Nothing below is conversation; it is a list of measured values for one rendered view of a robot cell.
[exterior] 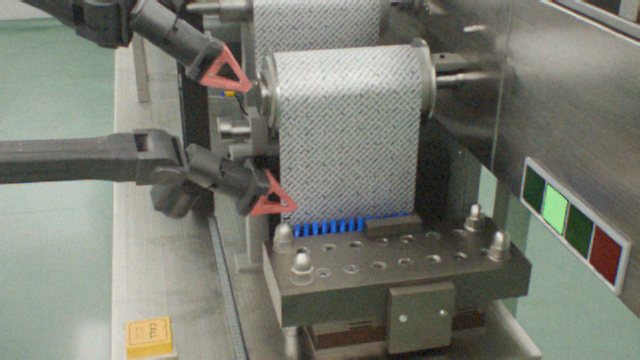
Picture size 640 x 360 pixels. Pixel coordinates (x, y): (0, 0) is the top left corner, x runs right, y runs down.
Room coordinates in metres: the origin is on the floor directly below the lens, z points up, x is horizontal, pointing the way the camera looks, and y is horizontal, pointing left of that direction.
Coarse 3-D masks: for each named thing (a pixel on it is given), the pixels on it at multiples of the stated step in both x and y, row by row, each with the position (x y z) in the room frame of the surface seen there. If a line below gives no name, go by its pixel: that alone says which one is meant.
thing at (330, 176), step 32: (384, 128) 1.16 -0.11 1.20; (416, 128) 1.18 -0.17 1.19; (288, 160) 1.13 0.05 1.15; (320, 160) 1.14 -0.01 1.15; (352, 160) 1.15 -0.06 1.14; (384, 160) 1.16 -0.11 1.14; (416, 160) 1.18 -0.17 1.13; (288, 192) 1.13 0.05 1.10; (320, 192) 1.14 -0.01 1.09; (352, 192) 1.15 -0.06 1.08; (384, 192) 1.16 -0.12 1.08; (288, 224) 1.13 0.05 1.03; (320, 224) 1.14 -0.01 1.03
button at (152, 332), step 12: (132, 324) 0.99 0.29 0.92; (144, 324) 0.99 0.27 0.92; (156, 324) 0.99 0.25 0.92; (168, 324) 0.99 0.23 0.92; (132, 336) 0.96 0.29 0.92; (144, 336) 0.96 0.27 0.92; (156, 336) 0.96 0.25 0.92; (168, 336) 0.96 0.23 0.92; (132, 348) 0.94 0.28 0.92; (144, 348) 0.94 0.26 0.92; (156, 348) 0.94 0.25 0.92; (168, 348) 0.95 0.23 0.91
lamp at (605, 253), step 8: (600, 232) 0.81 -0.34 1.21; (600, 240) 0.80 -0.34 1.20; (608, 240) 0.79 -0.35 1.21; (600, 248) 0.80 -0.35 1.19; (608, 248) 0.79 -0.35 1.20; (616, 248) 0.77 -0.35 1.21; (592, 256) 0.81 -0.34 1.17; (600, 256) 0.80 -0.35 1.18; (608, 256) 0.78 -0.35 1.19; (616, 256) 0.77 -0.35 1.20; (600, 264) 0.79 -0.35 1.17; (608, 264) 0.78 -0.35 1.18; (616, 264) 0.77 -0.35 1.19; (608, 272) 0.78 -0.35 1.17
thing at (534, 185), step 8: (528, 168) 0.99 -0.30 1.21; (528, 176) 0.98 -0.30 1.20; (536, 176) 0.96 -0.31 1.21; (528, 184) 0.98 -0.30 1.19; (536, 184) 0.96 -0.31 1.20; (528, 192) 0.98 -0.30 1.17; (536, 192) 0.96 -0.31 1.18; (528, 200) 0.97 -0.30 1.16; (536, 200) 0.95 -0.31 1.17; (536, 208) 0.95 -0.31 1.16
